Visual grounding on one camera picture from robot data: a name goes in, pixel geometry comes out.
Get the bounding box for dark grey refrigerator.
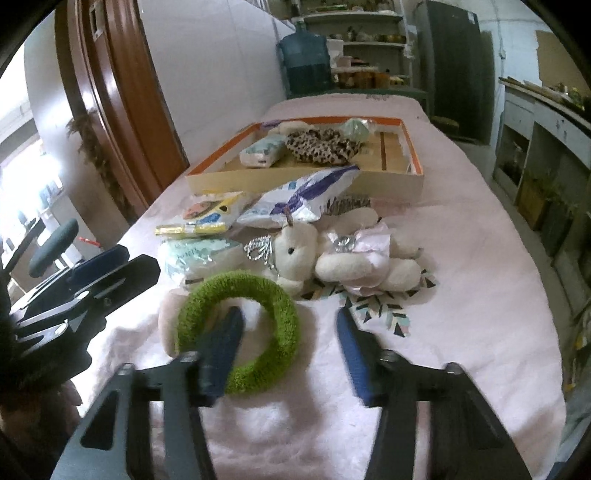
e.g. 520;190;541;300
413;0;495;145

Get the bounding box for brown wooden door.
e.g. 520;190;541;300
55;0;190;223

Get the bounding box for dried plant bunch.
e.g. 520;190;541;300
67;108;139;223

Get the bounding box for mint green pouch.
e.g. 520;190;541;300
342;117;376;140

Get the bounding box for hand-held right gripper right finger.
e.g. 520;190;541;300
335;307;532;480

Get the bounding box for grey kitchen counter cabinet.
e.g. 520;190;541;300
492;76;591;324

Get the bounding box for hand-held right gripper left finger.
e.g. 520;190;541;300
51;307;245;480

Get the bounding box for purple fabric bow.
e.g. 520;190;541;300
325;222;394;297

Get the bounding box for white metal shelf rack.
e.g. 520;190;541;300
302;0;414;89

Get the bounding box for cardboard sheets on wall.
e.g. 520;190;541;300
536;30;570;85

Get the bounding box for white plush bear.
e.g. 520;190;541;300
271;225;424;302

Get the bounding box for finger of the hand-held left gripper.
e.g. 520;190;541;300
68;244;130;285
78;256;162;308

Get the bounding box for cream fluffy plush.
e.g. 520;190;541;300
263;119;311;136

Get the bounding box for black office stool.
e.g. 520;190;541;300
23;218;80;278

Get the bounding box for blue white tissue pack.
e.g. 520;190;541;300
240;136;290;169

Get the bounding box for leopard print cloth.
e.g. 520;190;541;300
284;127;364;167

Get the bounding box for purple white plastic package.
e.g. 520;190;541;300
237;165;360;228

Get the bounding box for blue water jug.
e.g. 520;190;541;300
277;18;333;99

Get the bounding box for pink plush toy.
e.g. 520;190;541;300
158;288;195;359

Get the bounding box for grey white fuzzy toy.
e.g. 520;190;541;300
318;196;380;230

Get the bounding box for yellow cartoon tissue pack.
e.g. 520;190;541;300
182;193;242;223

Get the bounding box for orange rimmed cardboard box tray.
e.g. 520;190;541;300
186;117;424;199

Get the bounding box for gold yellow packet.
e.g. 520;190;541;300
156;222;230;239

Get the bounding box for green white tissue pack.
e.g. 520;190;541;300
158;237;246;290

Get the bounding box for silver tiara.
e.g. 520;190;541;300
244;235;274;269

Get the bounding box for green knitted ring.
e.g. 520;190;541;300
177;272;300;396

